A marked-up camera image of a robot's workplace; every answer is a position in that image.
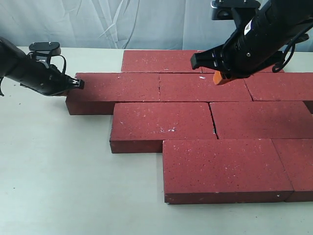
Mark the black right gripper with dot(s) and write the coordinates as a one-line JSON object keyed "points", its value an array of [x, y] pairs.
{"points": [[247, 48]]}

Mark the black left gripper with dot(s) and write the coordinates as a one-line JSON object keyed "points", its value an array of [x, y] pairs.
{"points": [[39, 77]]}

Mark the red brick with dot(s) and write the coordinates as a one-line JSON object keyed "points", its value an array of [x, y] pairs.
{"points": [[296, 156], [103, 90], [286, 86], [269, 69], [199, 87], [158, 61], [223, 171], [262, 120]]}

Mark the red brick raised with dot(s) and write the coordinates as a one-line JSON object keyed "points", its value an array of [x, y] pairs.
{"points": [[142, 127]]}

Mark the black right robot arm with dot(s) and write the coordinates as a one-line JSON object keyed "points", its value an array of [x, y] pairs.
{"points": [[299, 15]]}

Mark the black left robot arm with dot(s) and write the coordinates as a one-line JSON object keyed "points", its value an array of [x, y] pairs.
{"points": [[9, 50]]}

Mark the white backdrop cloth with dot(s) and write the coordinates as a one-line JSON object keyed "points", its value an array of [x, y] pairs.
{"points": [[117, 24]]}

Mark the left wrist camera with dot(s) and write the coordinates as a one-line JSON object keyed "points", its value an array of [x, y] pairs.
{"points": [[44, 51]]}

